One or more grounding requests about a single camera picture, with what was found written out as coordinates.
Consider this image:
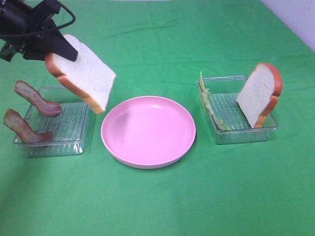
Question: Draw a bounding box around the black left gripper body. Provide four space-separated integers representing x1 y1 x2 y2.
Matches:
0 0 62 61

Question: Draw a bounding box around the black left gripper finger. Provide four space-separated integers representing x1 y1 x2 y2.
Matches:
48 33 78 61

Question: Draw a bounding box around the white toast bread slice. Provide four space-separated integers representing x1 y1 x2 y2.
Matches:
45 34 116 114

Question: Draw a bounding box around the bacon strip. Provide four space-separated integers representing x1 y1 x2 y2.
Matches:
3 109 53 143
14 80 62 117

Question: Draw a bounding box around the green lettuce leaf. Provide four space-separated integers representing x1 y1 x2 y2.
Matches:
199 71 232 131

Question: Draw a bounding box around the clear left plastic tray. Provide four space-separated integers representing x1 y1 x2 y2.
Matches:
13 86 95 157

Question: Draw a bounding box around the clear plastic tray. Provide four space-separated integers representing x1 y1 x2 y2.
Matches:
198 75 278 145
13 86 95 157

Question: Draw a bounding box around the green tablecloth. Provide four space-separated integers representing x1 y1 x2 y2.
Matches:
0 0 315 236

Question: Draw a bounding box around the pink round plate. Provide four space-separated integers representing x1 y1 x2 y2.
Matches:
100 96 196 169

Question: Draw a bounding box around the yellow cheese slice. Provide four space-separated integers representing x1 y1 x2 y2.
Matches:
199 71 206 93

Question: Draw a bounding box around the clear right plastic tray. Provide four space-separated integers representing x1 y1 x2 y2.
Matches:
198 75 278 145

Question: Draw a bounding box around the toast slice in right tray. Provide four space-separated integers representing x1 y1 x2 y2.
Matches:
236 62 283 128

